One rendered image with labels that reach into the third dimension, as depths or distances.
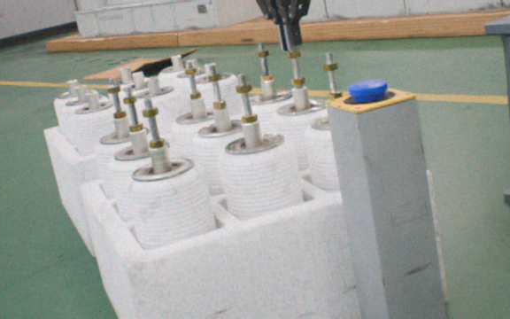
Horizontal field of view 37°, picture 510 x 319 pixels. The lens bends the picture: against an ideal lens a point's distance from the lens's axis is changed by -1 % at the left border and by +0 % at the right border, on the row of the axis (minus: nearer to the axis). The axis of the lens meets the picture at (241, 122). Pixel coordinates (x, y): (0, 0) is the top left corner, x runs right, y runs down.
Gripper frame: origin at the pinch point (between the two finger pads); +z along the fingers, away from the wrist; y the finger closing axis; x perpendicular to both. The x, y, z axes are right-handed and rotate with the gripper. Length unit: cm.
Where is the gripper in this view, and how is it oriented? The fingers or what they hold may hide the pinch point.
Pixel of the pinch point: (289, 36)
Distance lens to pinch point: 105.8
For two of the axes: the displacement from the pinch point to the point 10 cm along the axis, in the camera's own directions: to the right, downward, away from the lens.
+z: 1.9, 9.6, 2.3
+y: 5.1, 1.0, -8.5
